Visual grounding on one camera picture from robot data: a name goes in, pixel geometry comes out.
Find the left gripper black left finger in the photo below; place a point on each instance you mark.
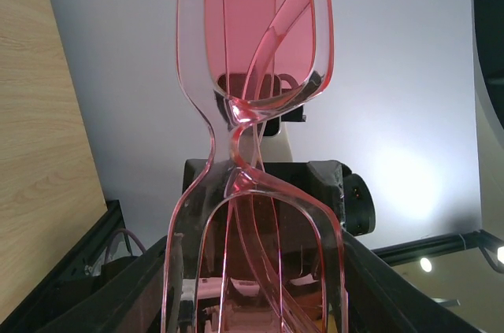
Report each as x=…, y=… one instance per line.
x=126, y=297

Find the red transparent sunglasses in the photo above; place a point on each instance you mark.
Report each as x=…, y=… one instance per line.
x=255, y=37

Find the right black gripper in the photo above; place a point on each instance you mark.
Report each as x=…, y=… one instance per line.
x=256, y=224

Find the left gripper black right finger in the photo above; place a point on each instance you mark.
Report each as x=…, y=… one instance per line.
x=380, y=300

